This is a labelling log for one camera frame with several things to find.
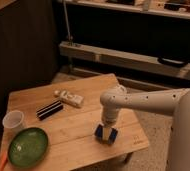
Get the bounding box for metal shelf rack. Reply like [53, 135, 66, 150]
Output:
[54, 0, 190, 87]

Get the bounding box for orange utensil handle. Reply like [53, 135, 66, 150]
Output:
[0, 153, 7, 171]

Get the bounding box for wooden folding table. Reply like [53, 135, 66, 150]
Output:
[4, 74, 149, 171]

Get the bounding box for black handle on shelf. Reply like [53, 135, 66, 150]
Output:
[157, 58, 188, 68]

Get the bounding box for clear plastic cup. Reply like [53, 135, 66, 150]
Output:
[2, 110, 24, 132]

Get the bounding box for green bowl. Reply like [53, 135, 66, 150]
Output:
[8, 127, 49, 168]

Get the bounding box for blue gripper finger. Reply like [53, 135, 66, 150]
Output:
[109, 128, 118, 142]
[94, 124, 103, 138]

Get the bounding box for black striped rectangular box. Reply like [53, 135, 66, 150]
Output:
[36, 100, 63, 120]

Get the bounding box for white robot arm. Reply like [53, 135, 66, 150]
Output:
[95, 85, 190, 171]

